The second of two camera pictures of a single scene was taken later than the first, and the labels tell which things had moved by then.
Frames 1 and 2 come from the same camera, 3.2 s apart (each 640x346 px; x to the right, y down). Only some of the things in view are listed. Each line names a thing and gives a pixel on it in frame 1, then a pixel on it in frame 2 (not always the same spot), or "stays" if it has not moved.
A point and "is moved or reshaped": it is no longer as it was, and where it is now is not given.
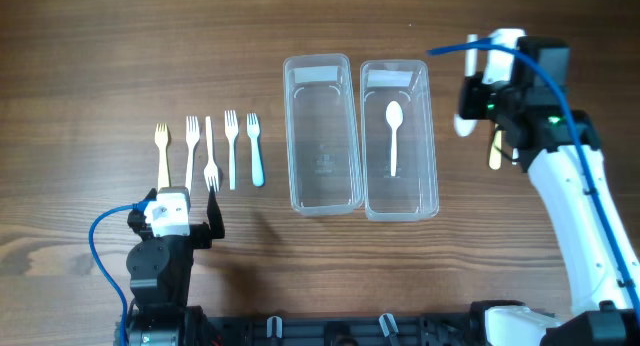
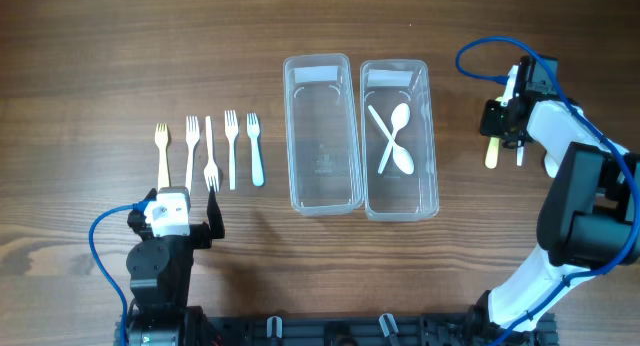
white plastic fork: x=192 y=139 stays
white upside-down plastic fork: x=210 y=170 stays
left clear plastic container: x=322 y=144 stays
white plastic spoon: x=395 y=117 is moved or reshaped
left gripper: x=203 y=235 stays
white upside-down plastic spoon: x=467 y=126 to x=402 y=157
